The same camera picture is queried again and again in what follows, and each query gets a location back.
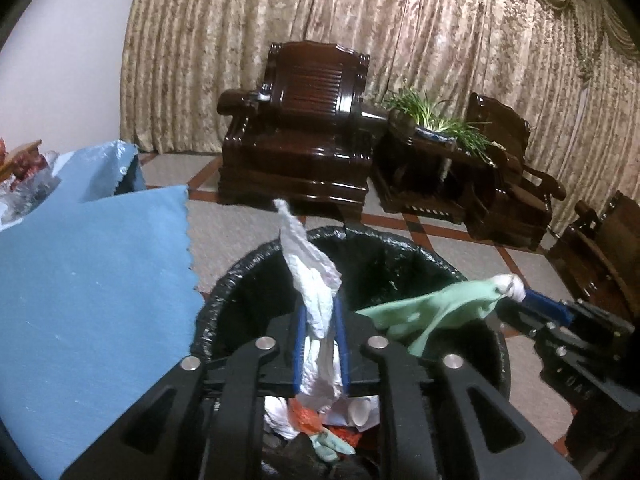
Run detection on mint green rubber glove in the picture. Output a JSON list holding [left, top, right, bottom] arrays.
[[358, 274, 526, 358]]

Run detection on white tissue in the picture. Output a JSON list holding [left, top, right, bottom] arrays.
[[273, 198, 343, 414]]

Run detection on white grey paper cup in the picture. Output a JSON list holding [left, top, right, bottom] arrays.
[[323, 396, 381, 432]]

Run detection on red plastic bag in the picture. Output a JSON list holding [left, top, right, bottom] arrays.
[[288, 398, 362, 448]]

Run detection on black lined trash bin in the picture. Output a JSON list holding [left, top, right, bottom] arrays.
[[188, 224, 511, 480]]

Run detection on dark wooden armchair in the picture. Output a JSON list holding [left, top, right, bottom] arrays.
[[217, 41, 387, 220], [464, 92, 566, 252]]

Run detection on blue felt table mat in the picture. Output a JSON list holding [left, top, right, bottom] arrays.
[[1, 186, 204, 479]]

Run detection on dark wooden side table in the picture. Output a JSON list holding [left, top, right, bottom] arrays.
[[372, 113, 494, 224]]

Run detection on light blue tablecloth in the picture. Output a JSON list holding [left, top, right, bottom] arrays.
[[1, 140, 145, 230]]

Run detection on green potted plant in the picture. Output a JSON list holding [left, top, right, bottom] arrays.
[[383, 87, 503, 166]]

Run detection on glass fruit bowl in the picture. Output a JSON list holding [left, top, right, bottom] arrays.
[[1, 151, 61, 226]]

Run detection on patterned beige curtain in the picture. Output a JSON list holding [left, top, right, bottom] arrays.
[[120, 0, 639, 229]]

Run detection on dark red apples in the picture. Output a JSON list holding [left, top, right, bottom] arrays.
[[0, 140, 48, 182]]

